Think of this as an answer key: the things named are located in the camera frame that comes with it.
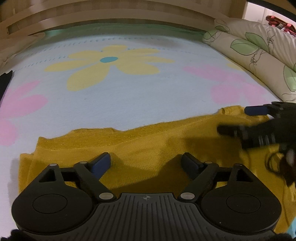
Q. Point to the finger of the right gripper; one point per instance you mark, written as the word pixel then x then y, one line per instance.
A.
pixel 230 130
pixel 256 110

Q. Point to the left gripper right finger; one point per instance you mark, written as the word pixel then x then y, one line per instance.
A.
pixel 202 175

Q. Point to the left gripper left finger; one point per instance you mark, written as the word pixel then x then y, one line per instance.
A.
pixel 89 174

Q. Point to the yellow knitted sweater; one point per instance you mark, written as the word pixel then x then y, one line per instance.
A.
pixel 147 159

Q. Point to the colourful clothes pile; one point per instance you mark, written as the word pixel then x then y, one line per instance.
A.
pixel 280 24

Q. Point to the gloved right hand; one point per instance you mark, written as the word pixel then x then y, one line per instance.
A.
pixel 285 167

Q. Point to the folded floral quilt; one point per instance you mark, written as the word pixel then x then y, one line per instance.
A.
pixel 265 51

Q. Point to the floral bed sheet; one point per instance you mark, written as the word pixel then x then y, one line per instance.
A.
pixel 40 105

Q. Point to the dark folded garment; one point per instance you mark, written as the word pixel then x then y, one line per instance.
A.
pixel 5 79

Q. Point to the wooden headboard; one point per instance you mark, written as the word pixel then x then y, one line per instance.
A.
pixel 104 16

